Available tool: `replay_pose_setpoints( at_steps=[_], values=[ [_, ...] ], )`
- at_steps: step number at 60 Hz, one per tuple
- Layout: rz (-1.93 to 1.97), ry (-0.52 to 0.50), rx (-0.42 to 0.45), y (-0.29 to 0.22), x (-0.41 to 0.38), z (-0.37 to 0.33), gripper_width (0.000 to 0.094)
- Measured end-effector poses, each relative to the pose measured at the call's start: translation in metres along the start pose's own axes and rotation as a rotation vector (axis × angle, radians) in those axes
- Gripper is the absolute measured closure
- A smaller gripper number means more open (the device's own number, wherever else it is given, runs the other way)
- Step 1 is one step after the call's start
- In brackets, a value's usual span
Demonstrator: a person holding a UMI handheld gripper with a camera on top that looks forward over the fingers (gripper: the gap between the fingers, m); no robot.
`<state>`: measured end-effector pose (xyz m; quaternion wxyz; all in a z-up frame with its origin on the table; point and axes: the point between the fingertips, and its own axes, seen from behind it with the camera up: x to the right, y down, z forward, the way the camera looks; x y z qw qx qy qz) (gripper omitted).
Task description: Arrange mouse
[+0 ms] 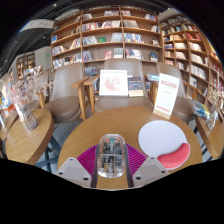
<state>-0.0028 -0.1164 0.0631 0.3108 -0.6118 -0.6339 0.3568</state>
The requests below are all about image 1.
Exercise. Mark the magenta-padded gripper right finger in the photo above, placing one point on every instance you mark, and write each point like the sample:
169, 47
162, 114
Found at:
138, 160

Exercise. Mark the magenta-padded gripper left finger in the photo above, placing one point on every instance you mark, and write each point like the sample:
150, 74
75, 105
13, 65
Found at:
85, 160

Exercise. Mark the white mouse pad red wrist rest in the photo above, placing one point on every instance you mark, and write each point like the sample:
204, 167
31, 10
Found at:
160, 138

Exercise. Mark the round wooden side table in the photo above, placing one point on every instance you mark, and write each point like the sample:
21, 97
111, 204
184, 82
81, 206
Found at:
30, 140
213, 140

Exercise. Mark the glass vase with pink flowers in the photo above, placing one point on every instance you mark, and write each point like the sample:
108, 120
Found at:
29, 120

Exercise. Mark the beige wooden armchair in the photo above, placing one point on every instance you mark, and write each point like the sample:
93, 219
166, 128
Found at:
120, 64
181, 103
65, 86

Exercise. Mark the white red standing sign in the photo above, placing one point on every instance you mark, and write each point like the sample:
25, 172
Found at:
166, 93

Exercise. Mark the dark cover book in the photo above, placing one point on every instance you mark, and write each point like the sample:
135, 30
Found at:
135, 86

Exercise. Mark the stack of books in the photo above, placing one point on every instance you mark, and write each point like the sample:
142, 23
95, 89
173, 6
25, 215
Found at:
200, 108

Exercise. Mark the white framed picture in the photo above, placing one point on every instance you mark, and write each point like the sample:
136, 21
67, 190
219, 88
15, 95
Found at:
113, 83

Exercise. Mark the light blue book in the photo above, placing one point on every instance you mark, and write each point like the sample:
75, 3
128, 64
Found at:
152, 77

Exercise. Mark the small distant wooden bookshelf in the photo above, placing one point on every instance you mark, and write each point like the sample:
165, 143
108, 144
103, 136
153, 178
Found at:
26, 65

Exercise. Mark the curved wooden bookshelf with books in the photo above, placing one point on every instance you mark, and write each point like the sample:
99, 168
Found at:
196, 56

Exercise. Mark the wide wooden bookshelf with books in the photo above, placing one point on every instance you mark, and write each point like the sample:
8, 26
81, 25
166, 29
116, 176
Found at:
100, 33

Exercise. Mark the white hanging ceiling panel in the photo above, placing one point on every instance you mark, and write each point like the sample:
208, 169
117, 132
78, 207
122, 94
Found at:
36, 25

